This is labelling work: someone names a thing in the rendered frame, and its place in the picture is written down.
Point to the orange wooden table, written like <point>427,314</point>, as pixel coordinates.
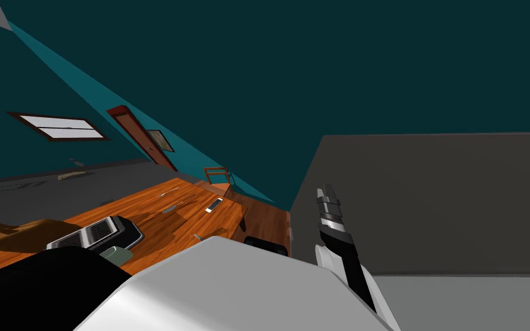
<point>164,230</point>

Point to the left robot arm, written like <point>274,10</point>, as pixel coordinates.
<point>35,294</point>

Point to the dark-framed window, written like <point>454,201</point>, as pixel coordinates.
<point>60,127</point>

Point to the pale green mug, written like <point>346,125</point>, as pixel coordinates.
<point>117,255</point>

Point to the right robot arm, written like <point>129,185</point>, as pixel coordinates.
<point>354,271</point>

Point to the white phone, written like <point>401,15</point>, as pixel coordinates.
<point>214,205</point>

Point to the brown wooden chair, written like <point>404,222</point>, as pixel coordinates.
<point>221,184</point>

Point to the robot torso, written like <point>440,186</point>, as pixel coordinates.
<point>228,294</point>

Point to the grey spoon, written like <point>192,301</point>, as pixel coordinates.
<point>169,209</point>

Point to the grey knife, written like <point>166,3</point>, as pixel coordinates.
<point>168,192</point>

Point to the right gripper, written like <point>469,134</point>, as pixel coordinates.
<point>331,214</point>

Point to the framed wall picture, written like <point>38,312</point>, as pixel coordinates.
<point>160,140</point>

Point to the red-brown door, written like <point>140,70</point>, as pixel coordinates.
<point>143,138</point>

